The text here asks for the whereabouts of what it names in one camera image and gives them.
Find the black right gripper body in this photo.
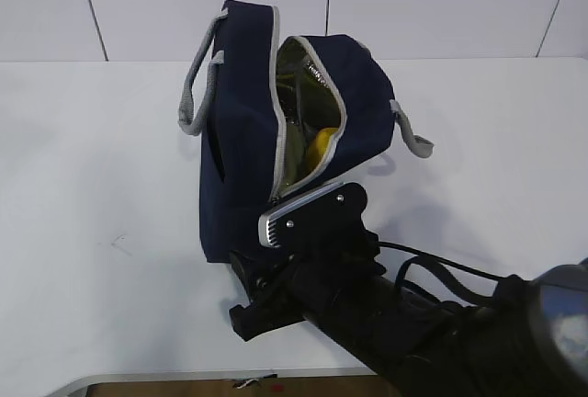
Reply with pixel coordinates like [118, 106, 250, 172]
[229, 231, 385, 341]

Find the yellow banana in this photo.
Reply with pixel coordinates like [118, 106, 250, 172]
[305, 127, 338, 171]

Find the navy blue lunch bag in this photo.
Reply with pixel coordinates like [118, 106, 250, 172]
[178, 0, 434, 263]

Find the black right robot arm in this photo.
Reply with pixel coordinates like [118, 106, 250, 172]
[230, 231, 587, 396]

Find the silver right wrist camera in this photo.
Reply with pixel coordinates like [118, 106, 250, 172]
[258, 182, 368, 249]

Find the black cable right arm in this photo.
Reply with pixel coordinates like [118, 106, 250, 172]
[376, 240, 506, 306]

